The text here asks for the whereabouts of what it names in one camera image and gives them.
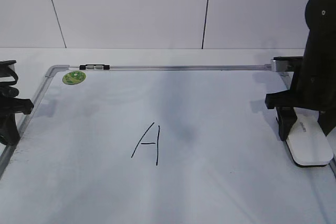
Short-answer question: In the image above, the black and silver frame clip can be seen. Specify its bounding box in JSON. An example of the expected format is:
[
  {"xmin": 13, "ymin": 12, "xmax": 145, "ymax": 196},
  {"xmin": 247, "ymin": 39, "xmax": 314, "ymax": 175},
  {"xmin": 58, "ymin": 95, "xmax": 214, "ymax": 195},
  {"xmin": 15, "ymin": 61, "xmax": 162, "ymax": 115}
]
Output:
[{"xmin": 79, "ymin": 65, "xmax": 110, "ymax": 70}]

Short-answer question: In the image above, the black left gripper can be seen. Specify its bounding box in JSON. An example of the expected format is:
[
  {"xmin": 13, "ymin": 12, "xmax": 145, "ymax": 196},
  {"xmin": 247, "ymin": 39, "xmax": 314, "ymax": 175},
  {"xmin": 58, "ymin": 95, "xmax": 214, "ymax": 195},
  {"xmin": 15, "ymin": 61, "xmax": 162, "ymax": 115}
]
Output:
[{"xmin": 1, "ymin": 60, "xmax": 34, "ymax": 145}]

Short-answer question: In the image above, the white whiteboard eraser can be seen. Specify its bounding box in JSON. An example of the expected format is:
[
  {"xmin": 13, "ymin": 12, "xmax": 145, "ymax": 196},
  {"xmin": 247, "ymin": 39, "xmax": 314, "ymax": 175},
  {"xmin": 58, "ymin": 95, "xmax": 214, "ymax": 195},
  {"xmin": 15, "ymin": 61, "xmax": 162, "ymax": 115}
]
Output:
[{"xmin": 283, "ymin": 109, "xmax": 334, "ymax": 167}]

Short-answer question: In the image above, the white board with aluminium frame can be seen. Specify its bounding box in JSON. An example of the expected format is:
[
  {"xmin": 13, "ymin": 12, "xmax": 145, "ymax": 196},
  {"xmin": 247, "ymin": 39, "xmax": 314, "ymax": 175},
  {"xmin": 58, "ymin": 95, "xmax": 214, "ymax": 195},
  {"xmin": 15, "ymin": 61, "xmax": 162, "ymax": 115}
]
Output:
[{"xmin": 1, "ymin": 70, "xmax": 335, "ymax": 223}]

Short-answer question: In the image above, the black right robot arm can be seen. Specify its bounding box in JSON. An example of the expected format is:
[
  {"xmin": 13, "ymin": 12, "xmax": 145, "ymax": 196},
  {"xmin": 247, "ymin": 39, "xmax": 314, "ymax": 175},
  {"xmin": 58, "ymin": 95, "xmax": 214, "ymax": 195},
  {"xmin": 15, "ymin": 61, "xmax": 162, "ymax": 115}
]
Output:
[{"xmin": 265, "ymin": 0, "xmax": 335, "ymax": 141}]

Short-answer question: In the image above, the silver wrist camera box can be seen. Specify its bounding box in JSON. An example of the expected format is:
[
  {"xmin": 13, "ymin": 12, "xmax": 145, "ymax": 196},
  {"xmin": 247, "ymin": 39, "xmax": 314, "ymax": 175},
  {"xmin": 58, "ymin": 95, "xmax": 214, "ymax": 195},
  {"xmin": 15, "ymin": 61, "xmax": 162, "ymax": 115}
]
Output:
[{"xmin": 271, "ymin": 56, "xmax": 303, "ymax": 72}]

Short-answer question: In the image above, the round green magnet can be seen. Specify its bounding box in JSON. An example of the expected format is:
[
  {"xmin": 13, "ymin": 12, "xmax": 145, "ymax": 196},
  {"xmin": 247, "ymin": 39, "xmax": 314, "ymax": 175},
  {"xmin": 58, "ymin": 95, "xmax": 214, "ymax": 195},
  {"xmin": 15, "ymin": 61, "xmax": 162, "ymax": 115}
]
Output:
[{"xmin": 62, "ymin": 71, "xmax": 86, "ymax": 85}]

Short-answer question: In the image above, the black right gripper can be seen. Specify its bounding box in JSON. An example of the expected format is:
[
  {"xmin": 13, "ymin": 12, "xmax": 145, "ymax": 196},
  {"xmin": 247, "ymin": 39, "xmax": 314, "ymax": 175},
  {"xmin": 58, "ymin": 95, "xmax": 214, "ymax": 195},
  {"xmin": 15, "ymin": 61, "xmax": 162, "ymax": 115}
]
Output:
[{"xmin": 265, "ymin": 31, "xmax": 336, "ymax": 141}]

